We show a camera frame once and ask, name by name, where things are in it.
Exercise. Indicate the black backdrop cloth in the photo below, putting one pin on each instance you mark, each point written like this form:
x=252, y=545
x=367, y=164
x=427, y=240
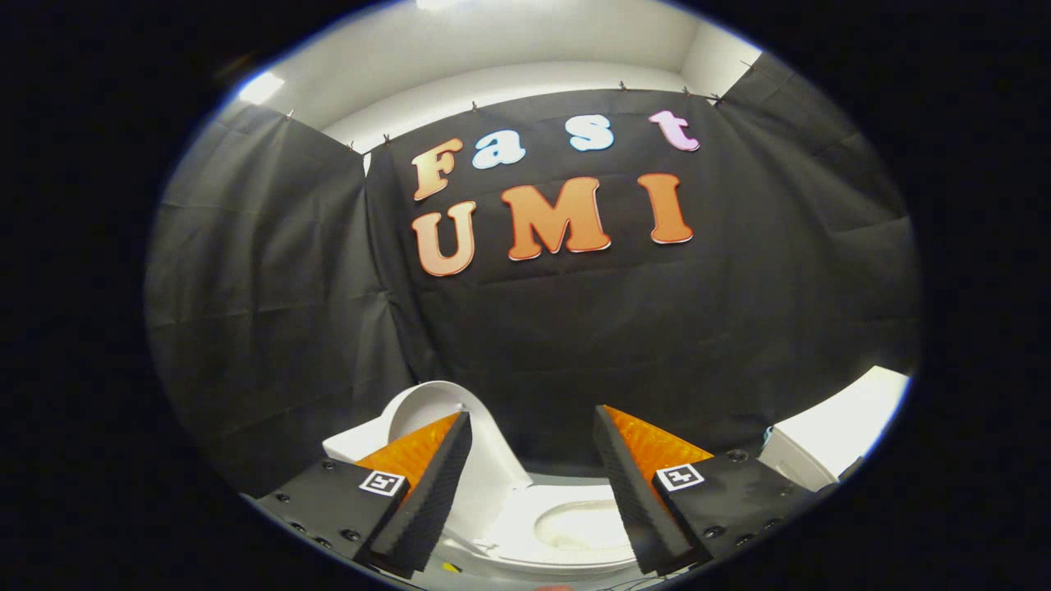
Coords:
x=575, y=328

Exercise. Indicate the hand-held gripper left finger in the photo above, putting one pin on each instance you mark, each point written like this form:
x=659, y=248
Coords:
x=431, y=501

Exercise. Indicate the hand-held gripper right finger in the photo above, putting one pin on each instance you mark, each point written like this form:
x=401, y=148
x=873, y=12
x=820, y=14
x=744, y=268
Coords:
x=636, y=501

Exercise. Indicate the white drawer cabinet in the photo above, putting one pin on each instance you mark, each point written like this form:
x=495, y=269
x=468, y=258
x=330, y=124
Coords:
x=837, y=427

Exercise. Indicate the white toilet seat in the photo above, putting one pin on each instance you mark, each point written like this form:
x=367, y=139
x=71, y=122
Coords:
x=513, y=525

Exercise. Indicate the white toilet lid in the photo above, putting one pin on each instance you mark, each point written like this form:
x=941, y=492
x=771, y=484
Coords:
x=497, y=468

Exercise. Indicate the rectangular ceiling light panel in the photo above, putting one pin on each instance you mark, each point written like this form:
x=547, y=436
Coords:
x=260, y=87
x=435, y=3

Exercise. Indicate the white toilet tank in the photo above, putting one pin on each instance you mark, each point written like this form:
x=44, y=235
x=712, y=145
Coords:
x=353, y=442

